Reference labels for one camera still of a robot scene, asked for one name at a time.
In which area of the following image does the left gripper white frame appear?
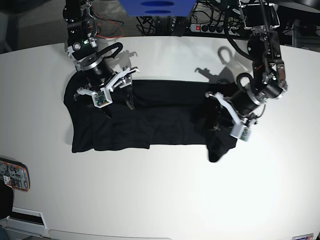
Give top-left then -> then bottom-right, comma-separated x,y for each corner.
205,91 -> 258,128

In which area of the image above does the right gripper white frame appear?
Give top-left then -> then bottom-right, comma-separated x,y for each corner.
74,66 -> 140,119

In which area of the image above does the black T-shirt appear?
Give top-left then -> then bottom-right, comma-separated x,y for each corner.
63,73 -> 238,163

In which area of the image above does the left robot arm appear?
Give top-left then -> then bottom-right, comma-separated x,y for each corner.
205,0 -> 288,141

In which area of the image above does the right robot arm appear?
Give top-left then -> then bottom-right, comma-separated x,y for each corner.
62,0 -> 139,118

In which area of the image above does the blue plastic bin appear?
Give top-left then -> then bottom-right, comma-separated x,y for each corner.
118,0 -> 196,17

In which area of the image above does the orange clear parts box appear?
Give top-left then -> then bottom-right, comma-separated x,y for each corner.
0,157 -> 30,192

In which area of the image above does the white device at table edge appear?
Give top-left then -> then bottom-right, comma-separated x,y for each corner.
0,207 -> 48,238

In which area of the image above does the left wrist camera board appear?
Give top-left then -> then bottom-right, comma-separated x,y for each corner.
230,124 -> 252,142

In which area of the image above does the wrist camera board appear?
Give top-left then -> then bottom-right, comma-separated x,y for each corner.
91,90 -> 113,108
230,124 -> 252,142

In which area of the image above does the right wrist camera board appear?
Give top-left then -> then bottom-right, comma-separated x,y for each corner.
91,90 -> 113,108

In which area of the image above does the white power strip red switch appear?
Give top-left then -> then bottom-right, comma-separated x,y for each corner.
189,23 -> 240,36

